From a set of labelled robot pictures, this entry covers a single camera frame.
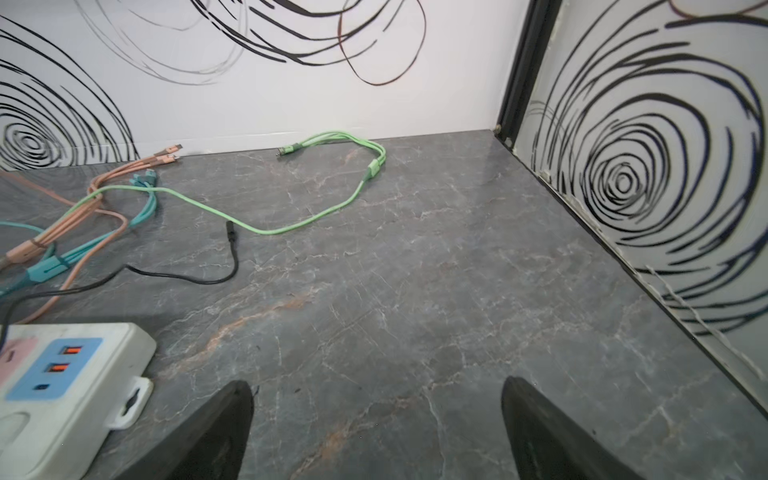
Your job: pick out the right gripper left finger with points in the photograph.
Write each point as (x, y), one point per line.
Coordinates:
(210, 444)

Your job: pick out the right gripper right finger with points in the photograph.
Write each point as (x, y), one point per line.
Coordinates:
(547, 444)

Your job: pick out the large multicolour power strip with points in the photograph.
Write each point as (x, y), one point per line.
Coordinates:
(64, 388)

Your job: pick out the teal charger plug with cable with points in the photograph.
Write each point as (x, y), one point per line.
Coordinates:
(53, 264)

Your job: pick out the pink charger plug with cable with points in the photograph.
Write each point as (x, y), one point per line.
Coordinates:
(37, 245)

